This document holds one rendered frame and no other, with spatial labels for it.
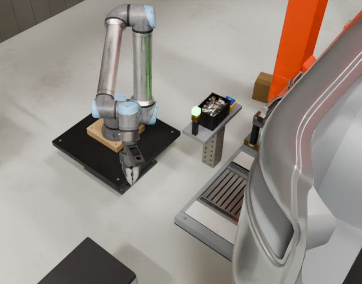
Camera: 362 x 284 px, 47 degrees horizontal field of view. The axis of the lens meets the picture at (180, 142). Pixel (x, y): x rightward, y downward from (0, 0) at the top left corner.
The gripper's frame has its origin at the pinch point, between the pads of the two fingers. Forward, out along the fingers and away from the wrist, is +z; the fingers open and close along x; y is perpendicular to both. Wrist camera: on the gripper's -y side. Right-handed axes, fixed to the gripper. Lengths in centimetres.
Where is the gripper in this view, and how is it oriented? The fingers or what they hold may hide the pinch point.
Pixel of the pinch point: (132, 182)
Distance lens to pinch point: 197.5
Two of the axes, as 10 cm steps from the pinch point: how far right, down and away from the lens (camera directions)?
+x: -9.1, 1.1, -4.1
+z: 0.1, 9.7, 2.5
